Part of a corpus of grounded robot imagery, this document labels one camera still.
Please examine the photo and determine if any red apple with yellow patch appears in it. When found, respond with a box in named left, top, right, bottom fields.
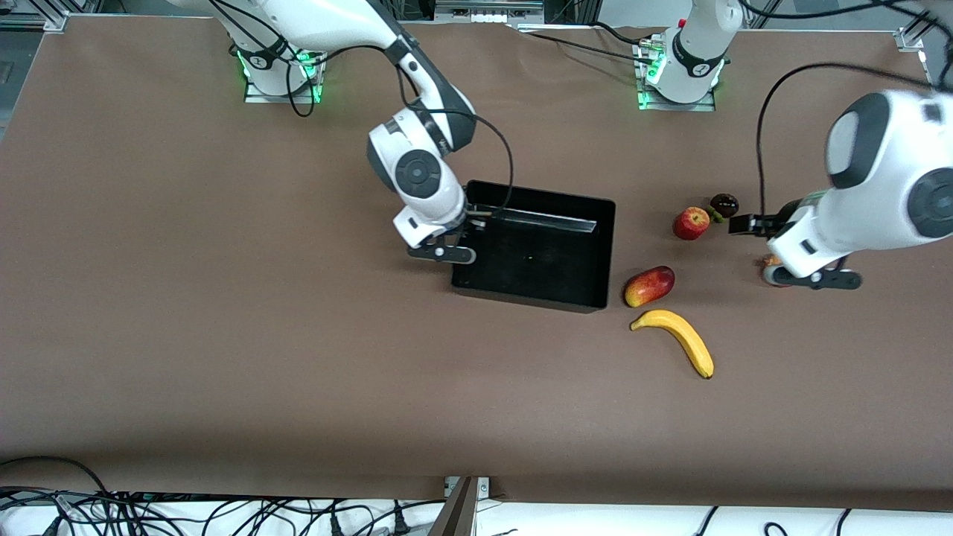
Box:
left=673, top=206, right=711, bottom=241

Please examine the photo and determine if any black plastic box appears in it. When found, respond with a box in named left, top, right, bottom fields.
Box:
left=450, top=179, right=618, bottom=314

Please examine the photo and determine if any yellow banana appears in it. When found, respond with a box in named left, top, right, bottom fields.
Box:
left=630, top=309, right=715, bottom=380

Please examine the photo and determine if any red yellow mango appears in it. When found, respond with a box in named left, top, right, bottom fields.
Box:
left=623, top=266, right=676, bottom=308

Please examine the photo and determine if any brown table cover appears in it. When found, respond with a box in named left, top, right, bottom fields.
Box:
left=0, top=15, right=953, bottom=513

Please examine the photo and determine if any dark metal bar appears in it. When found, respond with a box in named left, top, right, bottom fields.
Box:
left=427, top=476, right=479, bottom=536

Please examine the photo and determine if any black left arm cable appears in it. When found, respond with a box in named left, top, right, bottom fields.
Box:
left=756, top=61, right=940, bottom=218

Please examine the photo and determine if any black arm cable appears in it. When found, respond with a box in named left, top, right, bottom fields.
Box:
left=756, top=61, right=940, bottom=218
left=208, top=0, right=319, bottom=118

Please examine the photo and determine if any black cable with metal plug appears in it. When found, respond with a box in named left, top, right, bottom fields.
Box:
left=398, top=45, right=516, bottom=224

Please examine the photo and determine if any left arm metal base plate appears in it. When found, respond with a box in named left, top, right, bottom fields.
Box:
left=637, top=37, right=717, bottom=112

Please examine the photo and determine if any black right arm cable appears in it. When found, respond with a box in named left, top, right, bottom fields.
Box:
left=208, top=0, right=319, bottom=118

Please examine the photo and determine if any aluminium corner frame piece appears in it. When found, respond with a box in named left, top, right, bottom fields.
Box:
left=0, top=9, right=69, bottom=35
left=896, top=15, right=953, bottom=54

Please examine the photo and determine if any long black table cable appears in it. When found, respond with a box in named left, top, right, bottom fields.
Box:
left=517, top=28, right=656, bottom=66

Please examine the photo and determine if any short black table cable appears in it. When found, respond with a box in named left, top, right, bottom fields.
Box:
left=588, top=21, right=650, bottom=47

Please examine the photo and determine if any silver aluminium frame rail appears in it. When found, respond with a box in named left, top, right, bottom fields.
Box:
left=435, top=0, right=546, bottom=25

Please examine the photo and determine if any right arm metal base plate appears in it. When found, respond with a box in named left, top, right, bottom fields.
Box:
left=243, top=46, right=323, bottom=104

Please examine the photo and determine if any silver metal table bracket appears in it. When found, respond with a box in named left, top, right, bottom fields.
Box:
left=444, top=476, right=491, bottom=499

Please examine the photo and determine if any black looped cable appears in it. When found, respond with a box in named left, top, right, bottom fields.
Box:
left=0, top=456, right=114, bottom=498

